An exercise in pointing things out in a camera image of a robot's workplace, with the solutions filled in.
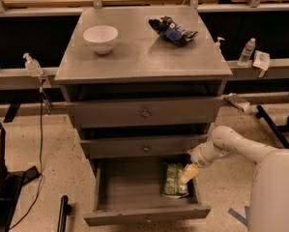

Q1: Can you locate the black tube on floor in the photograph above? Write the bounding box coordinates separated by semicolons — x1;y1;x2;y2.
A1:
57;195;72;232

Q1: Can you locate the grey wooden drawer cabinet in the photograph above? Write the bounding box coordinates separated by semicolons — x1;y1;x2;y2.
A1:
54;5;233;166

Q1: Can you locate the white paper packet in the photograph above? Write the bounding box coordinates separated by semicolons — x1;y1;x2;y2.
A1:
252;50;270;78

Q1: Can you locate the green jalapeno chip bag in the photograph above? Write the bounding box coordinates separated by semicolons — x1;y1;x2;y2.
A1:
161;163;188;199

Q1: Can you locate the black stand base left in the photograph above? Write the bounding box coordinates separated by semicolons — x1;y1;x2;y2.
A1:
0;123;41;232

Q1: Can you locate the black cable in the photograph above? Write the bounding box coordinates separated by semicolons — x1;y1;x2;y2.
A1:
8;75;52;231

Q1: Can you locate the clear plastic water bottle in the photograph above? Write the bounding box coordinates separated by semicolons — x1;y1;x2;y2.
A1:
238;38;256;66

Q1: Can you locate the white ceramic bowl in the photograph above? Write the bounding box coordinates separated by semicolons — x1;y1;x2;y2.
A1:
83;25;118;54

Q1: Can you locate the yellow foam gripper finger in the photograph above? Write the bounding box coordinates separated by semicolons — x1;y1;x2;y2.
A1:
180;163;199;185

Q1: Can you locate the grey open bottom drawer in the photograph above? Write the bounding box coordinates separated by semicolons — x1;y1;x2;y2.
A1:
84;155;211;226

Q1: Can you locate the grey top drawer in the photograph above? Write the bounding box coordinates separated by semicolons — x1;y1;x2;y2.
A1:
69;97;224;128

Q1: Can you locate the blue chip bag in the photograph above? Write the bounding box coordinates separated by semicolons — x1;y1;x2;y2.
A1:
149;16;198;46

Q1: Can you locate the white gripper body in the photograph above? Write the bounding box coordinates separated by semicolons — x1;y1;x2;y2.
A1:
189;140;217;168

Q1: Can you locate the small sanitizer pump bottle right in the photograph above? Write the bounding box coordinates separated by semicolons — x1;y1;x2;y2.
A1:
215;37;224;52

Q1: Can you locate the grey middle drawer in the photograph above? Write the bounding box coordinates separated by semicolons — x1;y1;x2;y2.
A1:
80;134;207;159

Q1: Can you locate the clear sanitizer pump bottle left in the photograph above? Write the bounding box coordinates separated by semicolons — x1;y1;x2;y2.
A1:
23;53;43;77

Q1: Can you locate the black stand leg right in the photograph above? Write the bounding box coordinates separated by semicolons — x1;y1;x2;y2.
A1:
255;105;289;149

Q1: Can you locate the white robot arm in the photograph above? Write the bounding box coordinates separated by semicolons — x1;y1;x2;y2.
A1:
180;126;289;232

